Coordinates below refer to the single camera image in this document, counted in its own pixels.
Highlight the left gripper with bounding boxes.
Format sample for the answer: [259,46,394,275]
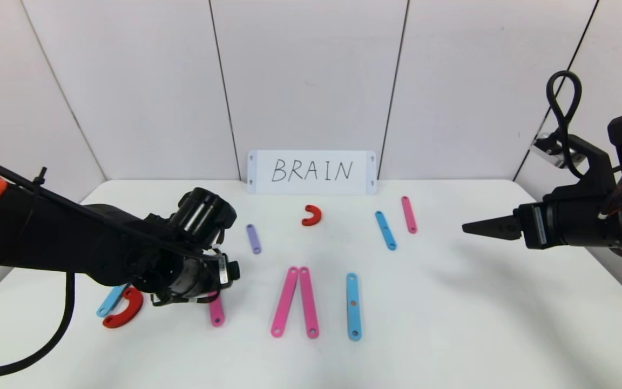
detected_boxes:
[169,252,241,298]

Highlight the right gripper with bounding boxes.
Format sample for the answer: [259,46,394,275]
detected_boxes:
[462,198,611,250]

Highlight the short purple bar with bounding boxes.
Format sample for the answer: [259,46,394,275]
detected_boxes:
[246,224,262,255]

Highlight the long pink bar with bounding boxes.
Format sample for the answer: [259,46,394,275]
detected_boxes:
[271,266,300,339]
[401,196,418,234]
[299,267,320,339]
[207,292,226,328]

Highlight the white BRAIN sign card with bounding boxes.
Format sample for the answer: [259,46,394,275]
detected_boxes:
[247,150,377,196]

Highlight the blue three-hole bar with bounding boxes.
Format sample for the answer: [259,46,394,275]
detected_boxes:
[374,211,397,251]
[346,273,362,341]
[96,284,128,318]

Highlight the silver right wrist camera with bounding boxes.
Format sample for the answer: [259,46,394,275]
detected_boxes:
[530,132,582,169]

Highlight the black right camera bracket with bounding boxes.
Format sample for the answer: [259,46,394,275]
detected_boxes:
[554,135,614,203]

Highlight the black looped right cable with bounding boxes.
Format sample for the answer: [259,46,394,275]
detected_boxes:
[546,70,583,179]

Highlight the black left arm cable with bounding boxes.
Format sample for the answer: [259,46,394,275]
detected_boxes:
[0,270,77,381]

